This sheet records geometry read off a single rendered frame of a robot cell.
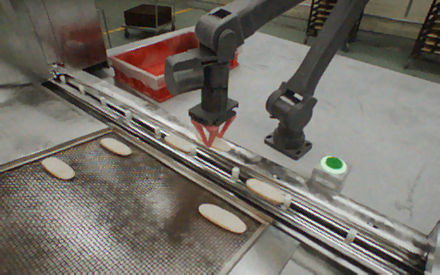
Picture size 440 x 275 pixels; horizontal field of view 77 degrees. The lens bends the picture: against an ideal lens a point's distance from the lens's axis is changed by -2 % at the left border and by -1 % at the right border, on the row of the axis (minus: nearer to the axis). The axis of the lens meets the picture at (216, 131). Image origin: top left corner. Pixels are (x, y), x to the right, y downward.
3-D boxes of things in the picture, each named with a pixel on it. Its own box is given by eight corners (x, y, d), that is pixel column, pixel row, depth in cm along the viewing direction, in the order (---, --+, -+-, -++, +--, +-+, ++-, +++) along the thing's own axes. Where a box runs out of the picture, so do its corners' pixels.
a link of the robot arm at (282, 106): (305, 130, 79) (292, 120, 82) (313, 98, 73) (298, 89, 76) (280, 140, 75) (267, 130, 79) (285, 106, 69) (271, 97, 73)
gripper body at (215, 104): (186, 117, 61) (186, 86, 56) (216, 100, 67) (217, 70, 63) (210, 128, 57) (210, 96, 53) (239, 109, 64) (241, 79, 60)
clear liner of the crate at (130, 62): (242, 64, 130) (244, 43, 124) (159, 105, 101) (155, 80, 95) (192, 47, 148) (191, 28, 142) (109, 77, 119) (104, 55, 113)
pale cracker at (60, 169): (80, 174, 60) (79, 169, 60) (63, 182, 57) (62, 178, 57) (53, 156, 65) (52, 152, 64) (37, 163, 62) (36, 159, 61)
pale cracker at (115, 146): (135, 151, 70) (135, 147, 70) (123, 157, 67) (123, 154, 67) (108, 137, 74) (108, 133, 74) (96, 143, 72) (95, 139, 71)
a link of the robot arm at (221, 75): (235, 57, 54) (220, 48, 58) (204, 63, 51) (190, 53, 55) (233, 89, 58) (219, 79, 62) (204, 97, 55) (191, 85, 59)
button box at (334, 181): (343, 195, 73) (356, 163, 66) (332, 215, 68) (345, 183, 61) (313, 180, 77) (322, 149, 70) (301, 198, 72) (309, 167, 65)
